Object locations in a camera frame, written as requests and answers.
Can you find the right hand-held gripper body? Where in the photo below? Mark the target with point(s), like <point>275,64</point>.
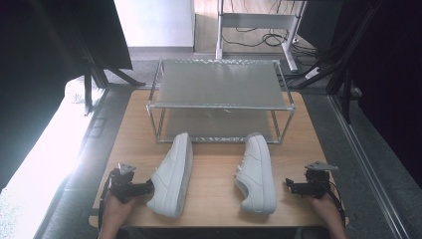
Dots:
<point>316,186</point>

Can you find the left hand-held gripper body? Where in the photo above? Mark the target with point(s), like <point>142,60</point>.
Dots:
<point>122,186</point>

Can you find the white sneaker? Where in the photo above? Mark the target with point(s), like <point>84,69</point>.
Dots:
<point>172,176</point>
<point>257,172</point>

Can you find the grey two-tier shoe rack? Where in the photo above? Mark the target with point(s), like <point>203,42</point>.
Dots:
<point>219,86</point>

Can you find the person's right hand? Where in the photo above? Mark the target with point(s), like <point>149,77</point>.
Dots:
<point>328,209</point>

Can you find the white power strip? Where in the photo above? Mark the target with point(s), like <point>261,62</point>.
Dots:
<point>312,72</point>

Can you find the black metal stand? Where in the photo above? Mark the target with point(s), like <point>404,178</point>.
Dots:
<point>341,63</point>
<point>96,76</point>

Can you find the black curtain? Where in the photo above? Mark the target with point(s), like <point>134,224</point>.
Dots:
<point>40,66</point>
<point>391,83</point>

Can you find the aluminium floor rail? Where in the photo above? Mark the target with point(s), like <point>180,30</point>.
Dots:
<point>365,156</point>

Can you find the white metal desk frame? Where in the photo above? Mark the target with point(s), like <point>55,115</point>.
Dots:
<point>255,20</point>

